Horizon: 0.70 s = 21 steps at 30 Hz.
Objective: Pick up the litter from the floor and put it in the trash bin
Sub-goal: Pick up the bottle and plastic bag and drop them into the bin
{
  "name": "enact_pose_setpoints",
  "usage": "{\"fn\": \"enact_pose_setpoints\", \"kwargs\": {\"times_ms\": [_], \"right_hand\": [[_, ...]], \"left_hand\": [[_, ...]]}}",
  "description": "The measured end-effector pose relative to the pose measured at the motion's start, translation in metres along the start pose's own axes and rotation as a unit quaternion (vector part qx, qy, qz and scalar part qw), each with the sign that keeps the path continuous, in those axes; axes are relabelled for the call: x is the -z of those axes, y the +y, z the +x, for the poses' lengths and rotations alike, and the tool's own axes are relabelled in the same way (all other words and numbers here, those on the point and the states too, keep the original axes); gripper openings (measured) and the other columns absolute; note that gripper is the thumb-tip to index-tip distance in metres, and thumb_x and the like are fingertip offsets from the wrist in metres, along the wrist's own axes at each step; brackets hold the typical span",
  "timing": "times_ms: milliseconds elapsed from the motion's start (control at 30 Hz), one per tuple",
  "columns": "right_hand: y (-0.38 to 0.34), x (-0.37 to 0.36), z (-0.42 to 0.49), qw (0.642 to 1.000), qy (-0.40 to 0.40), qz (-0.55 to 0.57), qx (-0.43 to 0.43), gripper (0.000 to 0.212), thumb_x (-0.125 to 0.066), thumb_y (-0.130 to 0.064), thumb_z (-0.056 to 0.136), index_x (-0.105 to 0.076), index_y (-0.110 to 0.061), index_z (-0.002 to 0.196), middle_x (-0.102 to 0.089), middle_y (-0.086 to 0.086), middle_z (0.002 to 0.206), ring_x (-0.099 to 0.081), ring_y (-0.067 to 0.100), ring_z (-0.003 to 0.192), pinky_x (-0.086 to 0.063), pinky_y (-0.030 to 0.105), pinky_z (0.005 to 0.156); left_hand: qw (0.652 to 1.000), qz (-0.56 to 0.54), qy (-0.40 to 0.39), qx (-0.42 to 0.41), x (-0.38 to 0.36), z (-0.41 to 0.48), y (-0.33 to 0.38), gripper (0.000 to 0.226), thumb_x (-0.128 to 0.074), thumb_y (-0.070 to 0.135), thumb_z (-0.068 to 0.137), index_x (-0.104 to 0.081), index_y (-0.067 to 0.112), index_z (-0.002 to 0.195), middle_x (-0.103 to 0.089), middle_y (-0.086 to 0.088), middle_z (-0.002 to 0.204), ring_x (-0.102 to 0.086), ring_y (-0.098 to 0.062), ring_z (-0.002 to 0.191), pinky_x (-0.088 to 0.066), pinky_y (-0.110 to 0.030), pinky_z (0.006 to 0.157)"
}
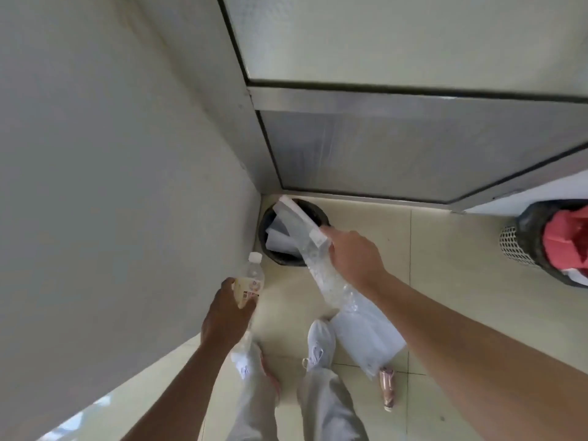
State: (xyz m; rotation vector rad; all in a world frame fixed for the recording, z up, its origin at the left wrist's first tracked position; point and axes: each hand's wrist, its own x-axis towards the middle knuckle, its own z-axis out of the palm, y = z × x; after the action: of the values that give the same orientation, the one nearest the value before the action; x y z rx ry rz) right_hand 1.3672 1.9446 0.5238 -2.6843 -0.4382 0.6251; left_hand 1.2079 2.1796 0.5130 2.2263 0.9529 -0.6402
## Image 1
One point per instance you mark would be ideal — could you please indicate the person's right hand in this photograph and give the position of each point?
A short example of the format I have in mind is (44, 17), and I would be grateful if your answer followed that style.
(356, 261)

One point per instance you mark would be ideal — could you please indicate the person's left hand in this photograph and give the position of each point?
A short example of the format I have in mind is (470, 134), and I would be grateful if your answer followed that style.
(223, 316)

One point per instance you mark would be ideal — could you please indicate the person's right fingers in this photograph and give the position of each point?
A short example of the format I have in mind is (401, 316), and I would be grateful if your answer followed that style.
(331, 237)

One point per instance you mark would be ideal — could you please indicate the person's left fingers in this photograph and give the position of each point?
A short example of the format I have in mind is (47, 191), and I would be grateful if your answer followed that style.
(228, 286)

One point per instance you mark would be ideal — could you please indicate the clear plastic bottle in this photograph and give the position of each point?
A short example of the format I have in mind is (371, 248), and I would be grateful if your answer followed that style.
(249, 279)

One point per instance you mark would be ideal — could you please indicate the long white cardboard box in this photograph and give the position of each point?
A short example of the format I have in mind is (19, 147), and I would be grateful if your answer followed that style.
(298, 218)

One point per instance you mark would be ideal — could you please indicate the clear plastic bag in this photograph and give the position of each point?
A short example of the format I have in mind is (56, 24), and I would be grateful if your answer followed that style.
(327, 280)

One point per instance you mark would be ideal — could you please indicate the person's right forearm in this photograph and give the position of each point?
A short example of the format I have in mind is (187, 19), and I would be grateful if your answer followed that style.
(477, 362)

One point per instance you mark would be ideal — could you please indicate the person's left forearm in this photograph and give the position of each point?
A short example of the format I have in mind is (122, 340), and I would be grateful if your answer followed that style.
(177, 394)

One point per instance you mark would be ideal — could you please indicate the round black trash bin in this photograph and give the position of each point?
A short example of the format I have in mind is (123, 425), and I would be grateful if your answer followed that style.
(317, 214)

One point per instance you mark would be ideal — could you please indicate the white paper sheet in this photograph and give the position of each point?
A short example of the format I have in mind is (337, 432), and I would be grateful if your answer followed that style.
(281, 241)

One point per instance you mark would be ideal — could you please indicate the person's white left shoe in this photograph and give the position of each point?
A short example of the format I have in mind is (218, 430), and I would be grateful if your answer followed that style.
(243, 355)

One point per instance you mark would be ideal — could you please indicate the person's white shoe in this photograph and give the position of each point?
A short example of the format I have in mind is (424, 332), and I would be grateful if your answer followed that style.
(320, 342)
(243, 355)

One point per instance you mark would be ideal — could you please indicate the person's white right shoe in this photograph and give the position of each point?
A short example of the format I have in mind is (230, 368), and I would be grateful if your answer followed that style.
(320, 342)

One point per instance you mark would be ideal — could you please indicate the white plastic bag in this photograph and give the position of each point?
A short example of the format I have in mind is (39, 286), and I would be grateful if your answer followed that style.
(367, 339)

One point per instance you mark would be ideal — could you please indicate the frosted glass metal-framed door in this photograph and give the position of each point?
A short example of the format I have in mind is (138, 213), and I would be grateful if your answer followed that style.
(413, 133)

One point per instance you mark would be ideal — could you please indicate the person's light grey trousers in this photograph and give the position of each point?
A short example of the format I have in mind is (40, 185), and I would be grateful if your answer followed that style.
(326, 406)

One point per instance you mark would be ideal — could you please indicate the pink bottle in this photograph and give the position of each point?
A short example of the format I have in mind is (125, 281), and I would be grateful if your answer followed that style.
(387, 385)

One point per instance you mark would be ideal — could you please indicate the white mesh trash bin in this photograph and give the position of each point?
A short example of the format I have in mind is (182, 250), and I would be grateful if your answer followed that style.
(512, 245)

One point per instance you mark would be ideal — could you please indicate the red plastic bag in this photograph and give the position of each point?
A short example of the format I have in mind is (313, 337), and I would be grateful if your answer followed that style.
(567, 238)

